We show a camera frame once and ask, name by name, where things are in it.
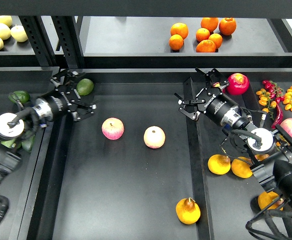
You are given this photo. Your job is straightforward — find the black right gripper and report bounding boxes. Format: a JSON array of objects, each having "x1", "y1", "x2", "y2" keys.
[{"x1": 174, "y1": 67, "x2": 239, "y2": 126}]

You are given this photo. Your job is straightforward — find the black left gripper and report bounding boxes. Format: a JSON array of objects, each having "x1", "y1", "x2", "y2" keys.
[{"x1": 34, "y1": 69, "x2": 97, "y2": 122}]

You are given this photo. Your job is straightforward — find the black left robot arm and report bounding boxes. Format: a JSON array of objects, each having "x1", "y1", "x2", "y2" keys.
[{"x1": 0, "y1": 69, "x2": 95, "y2": 184}]

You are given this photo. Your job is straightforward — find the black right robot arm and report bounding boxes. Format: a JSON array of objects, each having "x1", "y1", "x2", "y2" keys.
[{"x1": 178, "y1": 69, "x2": 292, "y2": 240}]

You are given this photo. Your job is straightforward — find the green avocado at tray corner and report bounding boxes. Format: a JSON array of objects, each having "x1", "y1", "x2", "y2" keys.
[{"x1": 76, "y1": 78, "x2": 94, "y2": 96}]

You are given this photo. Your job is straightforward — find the green avocado in left tray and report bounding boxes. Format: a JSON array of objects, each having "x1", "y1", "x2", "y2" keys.
[{"x1": 8, "y1": 90, "x2": 31, "y2": 104}]

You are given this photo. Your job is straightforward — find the dark avocado upright left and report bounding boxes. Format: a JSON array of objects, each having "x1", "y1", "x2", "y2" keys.
[{"x1": 21, "y1": 135, "x2": 35, "y2": 153}]

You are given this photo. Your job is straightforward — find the yellow pear with long stem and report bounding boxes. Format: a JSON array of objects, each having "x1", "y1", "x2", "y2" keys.
[{"x1": 207, "y1": 145, "x2": 231, "y2": 175}]

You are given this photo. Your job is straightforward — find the light green avocado left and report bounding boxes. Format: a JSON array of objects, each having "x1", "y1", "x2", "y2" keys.
[{"x1": 1, "y1": 139, "x2": 22, "y2": 149}]

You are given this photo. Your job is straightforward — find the pale yellow pear right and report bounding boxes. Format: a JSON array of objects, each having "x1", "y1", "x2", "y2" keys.
[{"x1": 11, "y1": 25, "x2": 28, "y2": 43}]

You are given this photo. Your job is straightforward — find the pale yellow pear middle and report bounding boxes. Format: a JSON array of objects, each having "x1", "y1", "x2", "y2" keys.
[{"x1": 0, "y1": 23, "x2": 11, "y2": 41}]

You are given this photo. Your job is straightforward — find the pale yellow pear top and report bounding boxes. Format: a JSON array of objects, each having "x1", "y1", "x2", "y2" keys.
[{"x1": 0, "y1": 15, "x2": 13, "y2": 27}]

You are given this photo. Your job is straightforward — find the red apple right tray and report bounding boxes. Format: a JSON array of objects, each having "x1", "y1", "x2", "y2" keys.
[{"x1": 226, "y1": 73, "x2": 250, "y2": 95}]

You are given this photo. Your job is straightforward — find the orange front bottom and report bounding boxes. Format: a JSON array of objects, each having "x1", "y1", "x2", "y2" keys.
[{"x1": 196, "y1": 39, "x2": 216, "y2": 53}]

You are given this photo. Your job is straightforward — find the orange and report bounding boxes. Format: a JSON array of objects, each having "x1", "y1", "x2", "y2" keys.
[
  {"x1": 169, "y1": 34, "x2": 184, "y2": 51},
  {"x1": 208, "y1": 33, "x2": 223, "y2": 49},
  {"x1": 170, "y1": 22, "x2": 189, "y2": 39},
  {"x1": 219, "y1": 17, "x2": 236, "y2": 36},
  {"x1": 196, "y1": 39, "x2": 216, "y2": 53},
  {"x1": 201, "y1": 17, "x2": 219, "y2": 32},
  {"x1": 196, "y1": 27, "x2": 210, "y2": 42}
]

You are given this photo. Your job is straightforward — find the pink red apple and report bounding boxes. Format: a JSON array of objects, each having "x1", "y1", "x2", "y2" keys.
[{"x1": 102, "y1": 117, "x2": 124, "y2": 140}]

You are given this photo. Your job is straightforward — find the orange right of centre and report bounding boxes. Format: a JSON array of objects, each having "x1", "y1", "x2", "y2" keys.
[{"x1": 208, "y1": 33, "x2": 223, "y2": 49}]

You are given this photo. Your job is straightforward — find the orange lower left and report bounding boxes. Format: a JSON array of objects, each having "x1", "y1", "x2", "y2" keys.
[{"x1": 169, "y1": 34, "x2": 184, "y2": 51}]

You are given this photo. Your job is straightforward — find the orange cherry tomato cluster left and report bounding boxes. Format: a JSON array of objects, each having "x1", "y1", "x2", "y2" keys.
[{"x1": 255, "y1": 88, "x2": 277, "y2": 113}]

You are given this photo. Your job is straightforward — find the orange cherry tomato cluster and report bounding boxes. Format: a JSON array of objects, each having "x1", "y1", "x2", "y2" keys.
[
  {"x1": 282, "y1": 86, "x2": 292, "y2": 112},
  {"x1": 255, "y1": 88, "x2": 277, "y2": 113}
]

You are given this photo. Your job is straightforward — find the pale pink apple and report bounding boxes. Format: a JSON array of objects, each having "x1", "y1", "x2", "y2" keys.
[{"x1": 143, "y1": 126, "x2": 166, "y2": 149}]

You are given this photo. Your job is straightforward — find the orange top left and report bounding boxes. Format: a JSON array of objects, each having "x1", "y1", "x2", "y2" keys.
[{"x1": 170, "y1": 22, "x2": 189, "y2": 39}]

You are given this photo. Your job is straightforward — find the red cherry tomato cluster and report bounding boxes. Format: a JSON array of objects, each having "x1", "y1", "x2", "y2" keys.
[{"x1": 262, "y1": 80, "x2": 284, "y2": 103}]

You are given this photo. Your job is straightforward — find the orange top centre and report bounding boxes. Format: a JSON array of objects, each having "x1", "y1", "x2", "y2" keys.
[{"x1": 201, "y1": 17, "x2": 219, "y2": 32}]

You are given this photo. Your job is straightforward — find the orange top right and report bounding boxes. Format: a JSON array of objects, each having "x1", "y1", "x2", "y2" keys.
[{"x1": 219, "y1": 17, "x2": 236, "y2": 36}]

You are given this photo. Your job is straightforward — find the red chili pepper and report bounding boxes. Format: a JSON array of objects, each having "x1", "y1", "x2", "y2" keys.
[{"x1": 271, "y1": 104, "x2": 283, "y2": 129}]

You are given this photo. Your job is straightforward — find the orange cherry tomato cluster right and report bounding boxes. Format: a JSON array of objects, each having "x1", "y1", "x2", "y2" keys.
[{"x1": 282, "y1": 86, "x2": 292, "y2": 112}]

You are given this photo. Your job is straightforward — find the black centre tray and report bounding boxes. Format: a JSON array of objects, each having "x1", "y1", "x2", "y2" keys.
[{"x1": 23, "y1": 68, "x2": 292, "y2": 240}]

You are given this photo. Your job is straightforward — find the black tray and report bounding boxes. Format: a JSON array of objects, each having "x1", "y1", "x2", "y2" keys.
[
  {"x1": 0, "y1": 67, "x2": 59, "y2": 240},
  {"x1": 23, "y1": 68, "x2": 292, "y2": 240}
]

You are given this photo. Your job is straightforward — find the black left tray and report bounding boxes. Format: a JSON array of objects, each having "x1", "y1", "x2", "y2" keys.
[{"x1": 0, "y1": 67, "x2": 59, "y2": 240}]

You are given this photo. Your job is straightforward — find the black tray divider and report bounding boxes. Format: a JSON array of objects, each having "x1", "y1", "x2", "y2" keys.
[{"x1": 183, "y1": 76, "x2": 214, "y2": 240}]

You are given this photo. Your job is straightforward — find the black shelf upright post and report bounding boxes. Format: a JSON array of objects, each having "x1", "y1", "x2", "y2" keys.
[{"x1": 52, "y1": 16, "x2": 85, "y2": 69}]

